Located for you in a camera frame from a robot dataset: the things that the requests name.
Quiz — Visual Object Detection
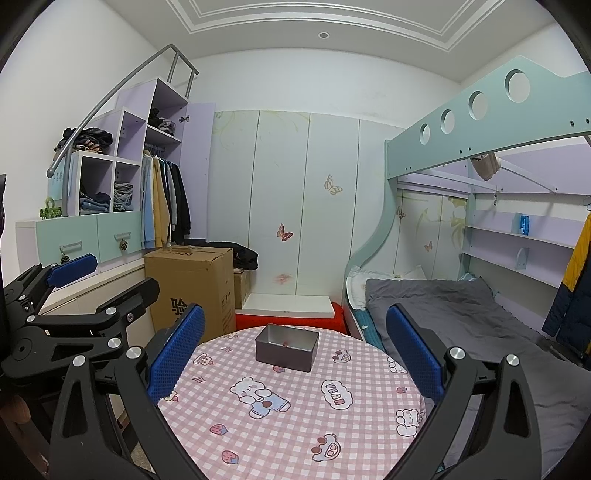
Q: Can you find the lavender staircase cabinet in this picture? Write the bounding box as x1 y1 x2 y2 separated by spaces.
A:
16 78 216 274

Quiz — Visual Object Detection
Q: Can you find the light blue hanging shirt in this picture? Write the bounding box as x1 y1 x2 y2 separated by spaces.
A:
140 154 158 250

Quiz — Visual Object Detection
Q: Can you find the black bag on box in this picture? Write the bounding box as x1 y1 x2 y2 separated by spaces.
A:
205 240 259 273

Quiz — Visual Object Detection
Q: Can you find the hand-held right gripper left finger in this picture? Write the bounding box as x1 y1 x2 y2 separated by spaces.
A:
48 303 206 480

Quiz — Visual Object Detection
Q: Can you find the large cardboard box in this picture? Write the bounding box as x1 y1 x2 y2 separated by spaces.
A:
144 247 236 344

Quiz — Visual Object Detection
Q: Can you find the grey blanket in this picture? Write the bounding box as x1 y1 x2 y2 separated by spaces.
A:
365 276 591 480

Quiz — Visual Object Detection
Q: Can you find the white wardrobe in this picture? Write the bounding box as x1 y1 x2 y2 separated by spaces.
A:
210 110 403 297

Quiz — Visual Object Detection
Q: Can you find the tan hanging bag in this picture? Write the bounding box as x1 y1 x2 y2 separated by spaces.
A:
470 151 502 182

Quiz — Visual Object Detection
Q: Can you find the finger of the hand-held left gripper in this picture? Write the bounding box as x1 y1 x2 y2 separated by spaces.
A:
4 253 99 319
95 278 161 326

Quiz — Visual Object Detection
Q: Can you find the yellow hanging hoodie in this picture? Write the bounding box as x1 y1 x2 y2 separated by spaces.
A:
150 157 172 250

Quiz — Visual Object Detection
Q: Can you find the white pillow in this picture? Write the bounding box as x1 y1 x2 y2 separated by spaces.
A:
346 265 428 311

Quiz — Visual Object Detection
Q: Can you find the dark clothes pile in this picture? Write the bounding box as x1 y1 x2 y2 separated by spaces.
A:
53 127 114 156

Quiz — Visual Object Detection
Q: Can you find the white low step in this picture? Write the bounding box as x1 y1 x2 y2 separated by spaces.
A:
235 293 337 320

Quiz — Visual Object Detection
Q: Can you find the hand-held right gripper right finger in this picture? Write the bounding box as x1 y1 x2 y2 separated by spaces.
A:
385 303 550 480

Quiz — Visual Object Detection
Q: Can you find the lavender wall shelf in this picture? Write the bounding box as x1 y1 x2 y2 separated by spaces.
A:
461 251 563 289
464 223 579 251

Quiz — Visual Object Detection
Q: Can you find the grey metal handrail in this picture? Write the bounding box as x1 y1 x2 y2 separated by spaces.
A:
46 44 200 179

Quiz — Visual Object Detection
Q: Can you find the mint green drawer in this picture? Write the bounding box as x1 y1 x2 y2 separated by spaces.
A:
36 216 99 274
97 210 143 264

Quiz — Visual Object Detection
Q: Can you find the cream low cabinet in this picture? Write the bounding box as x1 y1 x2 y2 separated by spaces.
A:
39 263 153 326

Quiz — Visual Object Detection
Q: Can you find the grey metal tin box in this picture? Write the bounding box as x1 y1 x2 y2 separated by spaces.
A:
255 324 320 373

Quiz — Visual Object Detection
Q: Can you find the pink checkered tablecloth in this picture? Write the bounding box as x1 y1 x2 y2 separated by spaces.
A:
157 327 426 480

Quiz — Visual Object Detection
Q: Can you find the navy and yellow jacket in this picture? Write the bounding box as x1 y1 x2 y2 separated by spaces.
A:
541 215 591 357

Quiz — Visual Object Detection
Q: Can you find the mint green bunk bed frame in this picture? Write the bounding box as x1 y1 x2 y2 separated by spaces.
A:
344 55 591 342

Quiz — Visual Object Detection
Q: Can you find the small cardboard box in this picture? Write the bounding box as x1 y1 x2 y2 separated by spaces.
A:
233 270 253 310

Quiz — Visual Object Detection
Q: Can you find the folded jeans stack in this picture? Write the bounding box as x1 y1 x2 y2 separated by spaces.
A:
79 185 112 214

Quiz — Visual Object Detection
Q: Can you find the black hanging jacket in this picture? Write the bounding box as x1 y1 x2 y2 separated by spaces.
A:
171 161 193 241

